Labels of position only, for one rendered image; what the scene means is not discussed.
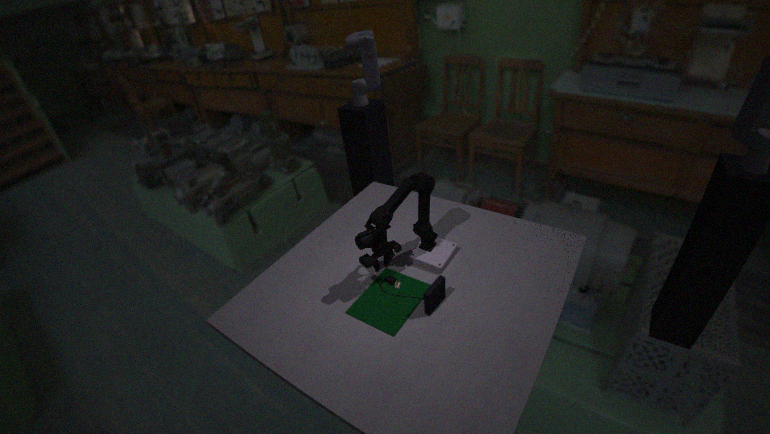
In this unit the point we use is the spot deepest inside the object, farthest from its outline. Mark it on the green circuit board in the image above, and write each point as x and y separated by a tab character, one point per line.
384	311

